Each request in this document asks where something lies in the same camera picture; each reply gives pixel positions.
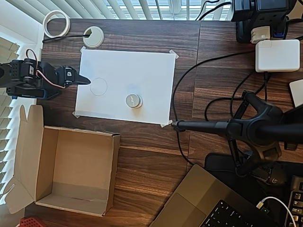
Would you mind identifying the black Logitech mouse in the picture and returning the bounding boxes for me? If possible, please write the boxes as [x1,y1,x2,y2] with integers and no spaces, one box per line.
[259,162,291,186]

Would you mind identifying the red white servo cable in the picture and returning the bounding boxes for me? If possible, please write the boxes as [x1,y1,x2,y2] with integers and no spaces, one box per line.
[25,49,66,90]

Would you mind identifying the open cardboard box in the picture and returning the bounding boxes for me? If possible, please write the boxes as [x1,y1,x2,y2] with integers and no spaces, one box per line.
[4,104,121,217]

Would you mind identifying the black charger cable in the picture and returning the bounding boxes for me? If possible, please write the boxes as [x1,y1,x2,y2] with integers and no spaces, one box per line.
[205,70,269,122]

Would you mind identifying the black camera tripod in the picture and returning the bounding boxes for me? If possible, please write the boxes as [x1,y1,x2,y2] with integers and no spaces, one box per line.
[170,91,303,178]

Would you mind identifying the long black cable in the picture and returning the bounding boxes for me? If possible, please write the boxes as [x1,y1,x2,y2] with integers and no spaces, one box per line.
[171,51,257,166]

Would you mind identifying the red perforated base block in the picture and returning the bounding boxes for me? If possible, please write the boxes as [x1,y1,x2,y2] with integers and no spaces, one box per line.
[18,217,45,227]

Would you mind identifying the thin black grommet cable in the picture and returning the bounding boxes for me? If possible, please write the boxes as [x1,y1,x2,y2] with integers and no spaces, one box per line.
[42,33,92,44]

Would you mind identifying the grey laptop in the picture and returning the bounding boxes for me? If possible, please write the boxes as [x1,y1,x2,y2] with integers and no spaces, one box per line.
[148,164,281,227]

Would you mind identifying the white USB-C cable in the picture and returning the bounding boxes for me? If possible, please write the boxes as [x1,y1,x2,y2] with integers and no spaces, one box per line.
[257,196,298,227]

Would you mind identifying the white vertical blinds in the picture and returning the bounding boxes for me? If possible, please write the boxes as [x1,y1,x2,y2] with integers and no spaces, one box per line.
[0,35,41,211]
[14,0,234,21]

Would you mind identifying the masking tape roll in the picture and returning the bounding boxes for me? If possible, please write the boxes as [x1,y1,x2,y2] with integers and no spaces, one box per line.
[43,10,71,38]

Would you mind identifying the small white plug adapter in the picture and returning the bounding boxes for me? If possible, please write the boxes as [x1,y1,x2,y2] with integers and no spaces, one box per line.
[250,25,272,44]

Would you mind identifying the white flat device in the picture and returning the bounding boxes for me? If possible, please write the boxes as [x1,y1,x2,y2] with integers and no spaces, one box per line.
[288,79,303,108]

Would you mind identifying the white laptop power adapter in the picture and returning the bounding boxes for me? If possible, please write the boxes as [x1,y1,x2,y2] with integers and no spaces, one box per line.
[255,39,301,73]

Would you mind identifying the white round desk grommet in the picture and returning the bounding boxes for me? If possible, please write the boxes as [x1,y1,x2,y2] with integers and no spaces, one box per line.
[82,26,105,49]

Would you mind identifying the black desk mat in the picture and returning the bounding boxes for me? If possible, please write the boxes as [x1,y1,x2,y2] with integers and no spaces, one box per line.
[205,152,303,209]

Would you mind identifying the black power strip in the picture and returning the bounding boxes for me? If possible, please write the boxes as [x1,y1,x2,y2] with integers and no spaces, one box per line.
[231,0,291,44]

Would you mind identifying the black keyboard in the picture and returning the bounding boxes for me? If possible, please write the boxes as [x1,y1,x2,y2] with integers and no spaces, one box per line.
[285,175,303,227]

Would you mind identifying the blue plug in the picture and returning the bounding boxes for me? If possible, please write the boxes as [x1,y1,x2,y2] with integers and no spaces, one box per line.
[271,25,286,39]

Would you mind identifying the white paper sheet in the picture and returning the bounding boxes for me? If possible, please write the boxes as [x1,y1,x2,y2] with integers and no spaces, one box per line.
[75,48,176,125]

